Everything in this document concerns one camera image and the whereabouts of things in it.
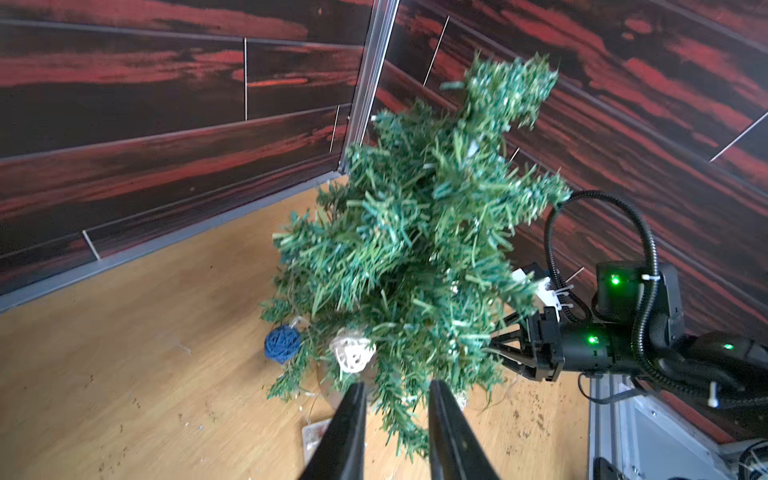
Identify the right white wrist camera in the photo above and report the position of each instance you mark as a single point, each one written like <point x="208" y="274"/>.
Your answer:
<point x="546" y="294"/>

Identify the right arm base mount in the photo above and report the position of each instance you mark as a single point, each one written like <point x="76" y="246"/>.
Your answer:
<point x="633" y="435"/>

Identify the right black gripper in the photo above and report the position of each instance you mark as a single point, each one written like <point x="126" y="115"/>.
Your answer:
<point x="603" y="344"/>

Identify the decorated christmas tree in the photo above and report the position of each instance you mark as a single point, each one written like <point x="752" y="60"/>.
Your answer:
<point x="411" y="252"/>

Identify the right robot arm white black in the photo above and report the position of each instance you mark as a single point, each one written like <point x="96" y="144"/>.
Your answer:
<point x="718" y="370"/>

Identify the right clear battery box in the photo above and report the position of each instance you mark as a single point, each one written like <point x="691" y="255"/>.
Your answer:
<point x="312" y="435"/>

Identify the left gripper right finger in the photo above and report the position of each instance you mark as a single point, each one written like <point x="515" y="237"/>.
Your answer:
<point x="454" y="451"/>

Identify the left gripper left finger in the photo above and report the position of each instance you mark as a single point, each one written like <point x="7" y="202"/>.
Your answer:
<point x="340" y="454"/>

